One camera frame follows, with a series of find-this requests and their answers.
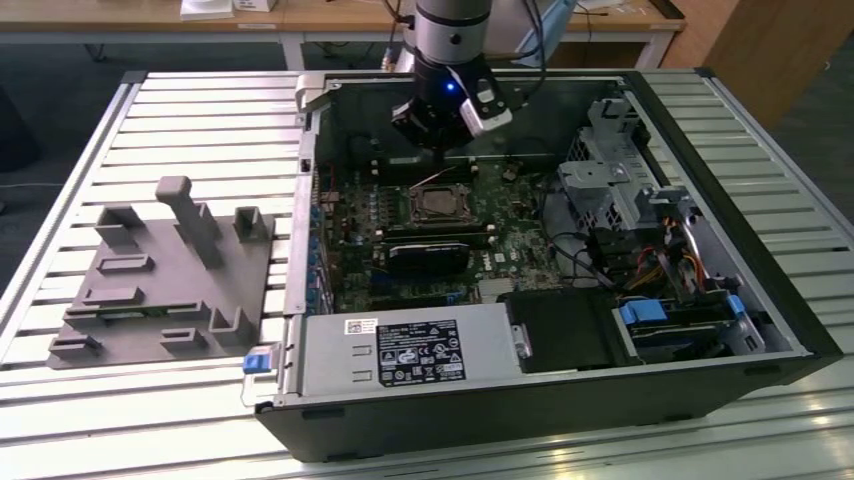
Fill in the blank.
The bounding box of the black RAM slot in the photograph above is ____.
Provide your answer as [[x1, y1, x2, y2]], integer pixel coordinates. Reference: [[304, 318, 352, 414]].
[[372, 154, 479, 169], [376, 166, 479, 186]]

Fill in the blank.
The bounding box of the black CPU socket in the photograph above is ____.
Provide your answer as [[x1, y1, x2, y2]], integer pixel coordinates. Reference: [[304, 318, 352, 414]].
[[406, 182, 481, 225]]

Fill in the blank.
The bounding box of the black RAM stick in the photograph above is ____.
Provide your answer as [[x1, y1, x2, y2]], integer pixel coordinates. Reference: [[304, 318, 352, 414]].
[[383, 232, 490, 248]]

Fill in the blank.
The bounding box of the long wooden desk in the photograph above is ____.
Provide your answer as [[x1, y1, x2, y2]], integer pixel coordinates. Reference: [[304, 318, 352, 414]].
[[0, 0, 689, 71]]

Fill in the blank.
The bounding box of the black graphics card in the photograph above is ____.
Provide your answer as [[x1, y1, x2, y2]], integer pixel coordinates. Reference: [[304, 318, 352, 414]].
[[384, 242, 473, 277]]

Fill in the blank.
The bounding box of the silver metal drive cage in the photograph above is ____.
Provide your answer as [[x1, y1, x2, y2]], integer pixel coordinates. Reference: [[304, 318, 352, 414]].
[[557, 97, 690, 232]]

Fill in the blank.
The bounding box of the green motherboard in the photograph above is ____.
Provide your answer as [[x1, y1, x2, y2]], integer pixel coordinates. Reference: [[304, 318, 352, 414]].
[[312, 154, 575, 314]]

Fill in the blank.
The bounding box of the white cardboard box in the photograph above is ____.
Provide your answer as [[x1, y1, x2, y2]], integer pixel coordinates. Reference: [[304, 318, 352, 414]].
[[178, 0, 238, 22]]

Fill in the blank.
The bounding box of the black plastic air shroud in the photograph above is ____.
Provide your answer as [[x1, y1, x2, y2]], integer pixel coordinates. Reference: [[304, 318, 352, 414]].
[[499, 289, 630, 374]]

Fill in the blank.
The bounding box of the silver power supply unit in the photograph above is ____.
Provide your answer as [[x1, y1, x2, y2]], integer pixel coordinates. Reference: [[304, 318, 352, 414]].
[[296, 304, 521, 397]]

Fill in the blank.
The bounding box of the blue disk carrier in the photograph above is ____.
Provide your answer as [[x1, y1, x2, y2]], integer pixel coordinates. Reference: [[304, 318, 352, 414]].
[[617, 297, 670, 329]]

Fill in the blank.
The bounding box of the grey plastic parts rack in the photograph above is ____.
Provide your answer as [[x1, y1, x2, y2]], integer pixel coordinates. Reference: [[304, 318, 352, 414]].
[[46, 174, 279, 371]]

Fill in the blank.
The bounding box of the wooden cabinet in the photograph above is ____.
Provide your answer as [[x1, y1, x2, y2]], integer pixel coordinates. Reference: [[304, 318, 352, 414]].
[[659, 0, 854, 132]]

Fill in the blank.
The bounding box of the black disk drive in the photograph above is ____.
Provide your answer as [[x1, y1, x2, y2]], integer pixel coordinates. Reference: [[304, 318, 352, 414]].
[[626, 319, 733, 364]]

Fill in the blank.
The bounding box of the black open PC case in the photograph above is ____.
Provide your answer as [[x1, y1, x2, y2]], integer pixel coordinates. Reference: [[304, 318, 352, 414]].
[[252, 67, 843, 464]]

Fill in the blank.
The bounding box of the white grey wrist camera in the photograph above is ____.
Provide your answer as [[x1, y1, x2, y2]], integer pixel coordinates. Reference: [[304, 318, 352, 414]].
[[458, 74, 517, 137]]

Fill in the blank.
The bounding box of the grey case latch handle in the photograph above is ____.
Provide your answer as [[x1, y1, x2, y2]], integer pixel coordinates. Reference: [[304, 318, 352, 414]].
[[292, 72, 336, 114]]

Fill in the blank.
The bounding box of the coloured wire bundle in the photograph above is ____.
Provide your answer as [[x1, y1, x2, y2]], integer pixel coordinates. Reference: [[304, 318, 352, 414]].
[[623, 244, 710, 294]]

